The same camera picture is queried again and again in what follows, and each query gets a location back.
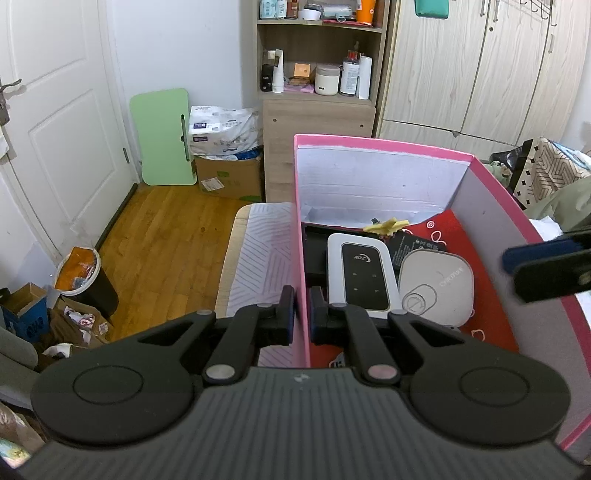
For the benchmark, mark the white spray bottle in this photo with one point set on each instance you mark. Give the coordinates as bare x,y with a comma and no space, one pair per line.
278,71

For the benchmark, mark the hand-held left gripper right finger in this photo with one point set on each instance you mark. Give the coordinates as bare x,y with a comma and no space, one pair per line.
316,318

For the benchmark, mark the blue cardboard box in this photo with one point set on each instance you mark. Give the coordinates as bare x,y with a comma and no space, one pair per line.
23,314

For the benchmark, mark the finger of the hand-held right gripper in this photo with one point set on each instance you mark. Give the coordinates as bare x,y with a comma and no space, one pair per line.
545,258

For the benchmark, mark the blue and white boxes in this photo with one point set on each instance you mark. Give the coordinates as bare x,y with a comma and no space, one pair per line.
272,8

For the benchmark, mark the olive puffer jacket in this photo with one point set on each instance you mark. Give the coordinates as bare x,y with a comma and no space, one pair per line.
568,203

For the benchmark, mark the green folding table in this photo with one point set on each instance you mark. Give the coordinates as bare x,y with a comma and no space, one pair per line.
159,138

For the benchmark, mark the white portable router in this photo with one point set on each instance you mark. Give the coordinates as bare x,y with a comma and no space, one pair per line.
362,272

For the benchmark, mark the white striped tablecloth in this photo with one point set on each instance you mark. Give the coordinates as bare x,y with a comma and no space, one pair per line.
263,258

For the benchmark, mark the small orange box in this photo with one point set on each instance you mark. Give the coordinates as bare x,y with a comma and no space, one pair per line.
303,71

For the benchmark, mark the teal pouch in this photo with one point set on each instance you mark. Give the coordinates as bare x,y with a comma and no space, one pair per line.
432,9

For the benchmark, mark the tall white bottle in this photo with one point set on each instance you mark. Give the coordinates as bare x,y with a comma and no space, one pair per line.
364,78

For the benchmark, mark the yellow star hair clip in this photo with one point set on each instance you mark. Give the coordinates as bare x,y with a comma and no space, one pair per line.
388,226

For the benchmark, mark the white jar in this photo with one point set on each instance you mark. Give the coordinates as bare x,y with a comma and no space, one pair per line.
328,81

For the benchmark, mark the metal hook rack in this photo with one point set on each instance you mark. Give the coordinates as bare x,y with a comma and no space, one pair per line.
531,11

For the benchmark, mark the rounded square compact case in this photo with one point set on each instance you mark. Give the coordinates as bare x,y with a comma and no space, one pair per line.
443,286

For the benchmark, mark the brown cardboard box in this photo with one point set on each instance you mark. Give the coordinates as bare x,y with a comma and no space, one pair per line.
235,180

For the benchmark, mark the patterned tote bag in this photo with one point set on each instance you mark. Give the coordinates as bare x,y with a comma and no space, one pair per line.
554,166

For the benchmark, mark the orange paper cup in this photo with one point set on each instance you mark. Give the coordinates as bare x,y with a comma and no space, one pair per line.
366,11

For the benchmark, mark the white parcel bags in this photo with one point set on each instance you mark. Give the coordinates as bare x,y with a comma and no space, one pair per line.
226,131

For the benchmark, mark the pink cardboard box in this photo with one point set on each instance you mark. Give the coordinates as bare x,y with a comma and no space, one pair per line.
498,217

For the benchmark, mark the black trash bin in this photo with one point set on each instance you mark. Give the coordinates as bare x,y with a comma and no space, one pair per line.
99,290

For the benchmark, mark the light wood wardrobe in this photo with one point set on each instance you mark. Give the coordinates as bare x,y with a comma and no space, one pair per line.
461,83

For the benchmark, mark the red patterned box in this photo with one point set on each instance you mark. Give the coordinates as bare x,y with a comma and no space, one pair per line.
489,304

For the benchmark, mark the wooden shelf unit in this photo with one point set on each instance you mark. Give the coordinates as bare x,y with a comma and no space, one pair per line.
318,134

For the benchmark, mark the white door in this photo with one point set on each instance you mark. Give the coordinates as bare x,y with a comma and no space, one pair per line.
55,138

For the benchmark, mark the black battery pack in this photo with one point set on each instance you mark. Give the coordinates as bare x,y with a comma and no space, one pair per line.
411,247

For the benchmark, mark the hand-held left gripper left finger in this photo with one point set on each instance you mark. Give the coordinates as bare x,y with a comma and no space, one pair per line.
288,316

